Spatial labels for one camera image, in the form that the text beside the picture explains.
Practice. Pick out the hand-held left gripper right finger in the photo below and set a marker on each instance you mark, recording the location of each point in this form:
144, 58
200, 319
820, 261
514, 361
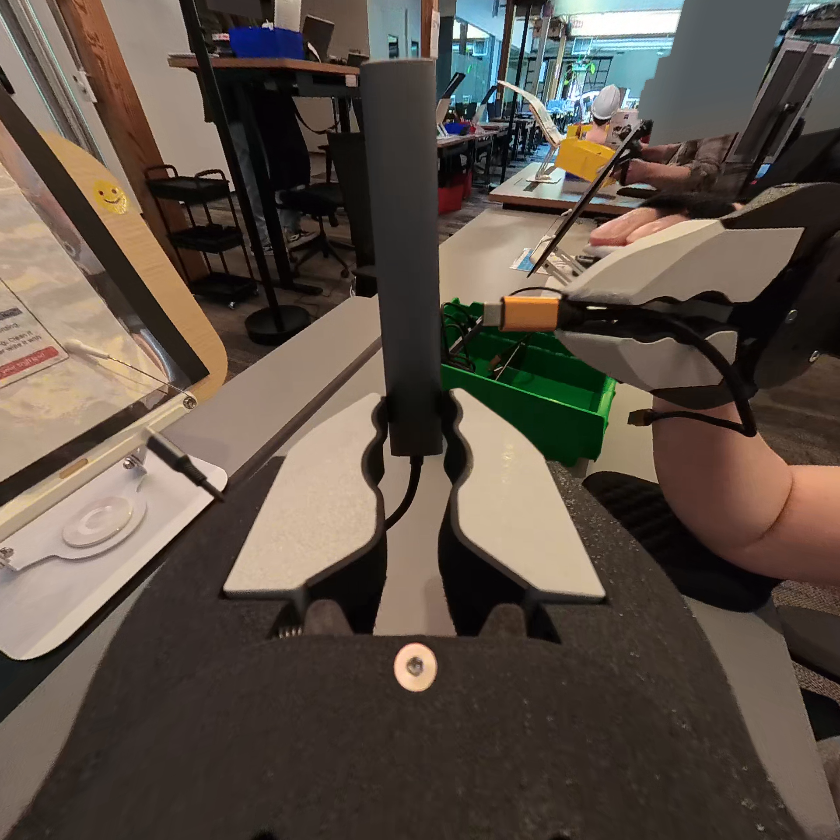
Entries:
518, 505

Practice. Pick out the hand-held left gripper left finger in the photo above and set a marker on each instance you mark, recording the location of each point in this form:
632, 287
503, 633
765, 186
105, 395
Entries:
308, 499

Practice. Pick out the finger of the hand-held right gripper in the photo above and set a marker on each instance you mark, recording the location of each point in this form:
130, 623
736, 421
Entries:
676, 364
695, 262

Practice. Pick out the green plastic bin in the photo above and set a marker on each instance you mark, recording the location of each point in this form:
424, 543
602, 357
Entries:
544, 400

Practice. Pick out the dark grey usb hub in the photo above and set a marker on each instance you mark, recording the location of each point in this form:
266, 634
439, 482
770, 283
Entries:
400, 262

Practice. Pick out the person's right forearm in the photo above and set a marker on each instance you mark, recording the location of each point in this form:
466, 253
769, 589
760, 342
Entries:
754, 499

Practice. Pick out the another person's forearm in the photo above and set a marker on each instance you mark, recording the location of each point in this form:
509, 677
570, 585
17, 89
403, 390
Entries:
682, 167

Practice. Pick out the person's right hand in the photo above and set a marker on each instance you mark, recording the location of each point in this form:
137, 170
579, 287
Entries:
623, 229

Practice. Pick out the black tablet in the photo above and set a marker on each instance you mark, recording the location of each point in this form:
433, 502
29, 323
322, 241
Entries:
577, 210

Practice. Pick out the yellow plastic bin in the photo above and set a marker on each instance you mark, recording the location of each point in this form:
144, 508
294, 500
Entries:
584, 157

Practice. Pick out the blue printed paper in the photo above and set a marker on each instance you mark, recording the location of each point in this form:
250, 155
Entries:
525, 260

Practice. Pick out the black monitor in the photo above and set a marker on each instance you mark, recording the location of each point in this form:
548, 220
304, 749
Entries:
781, 111

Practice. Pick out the black pole stand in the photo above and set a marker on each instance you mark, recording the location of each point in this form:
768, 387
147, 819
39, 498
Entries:
279, 325

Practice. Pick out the white hard hat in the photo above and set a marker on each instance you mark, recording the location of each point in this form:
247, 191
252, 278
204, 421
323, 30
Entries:
607, 102

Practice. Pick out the white laptop stand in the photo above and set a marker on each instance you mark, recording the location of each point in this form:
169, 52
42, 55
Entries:
544, 124

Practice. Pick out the white metal stand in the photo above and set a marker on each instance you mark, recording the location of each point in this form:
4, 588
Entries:
79, 590

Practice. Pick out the red storage crate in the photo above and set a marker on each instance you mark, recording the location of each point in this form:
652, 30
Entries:
453, 199

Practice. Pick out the black office chair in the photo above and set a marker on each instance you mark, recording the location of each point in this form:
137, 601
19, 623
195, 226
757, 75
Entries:
315, 197

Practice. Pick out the black rolling cart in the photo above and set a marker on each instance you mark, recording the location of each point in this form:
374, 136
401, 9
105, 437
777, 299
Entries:
197, 190

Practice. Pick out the yellow smiley sticker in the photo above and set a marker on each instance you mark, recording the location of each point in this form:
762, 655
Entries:
109, 195

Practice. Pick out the wooden pillar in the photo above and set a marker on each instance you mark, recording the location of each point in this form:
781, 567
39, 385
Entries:
118, 131

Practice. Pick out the wooden top standing desk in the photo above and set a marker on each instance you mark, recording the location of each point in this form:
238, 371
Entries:
262, 65

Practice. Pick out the blue plastic bin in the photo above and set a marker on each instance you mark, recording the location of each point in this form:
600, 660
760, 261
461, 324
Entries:
266, 43

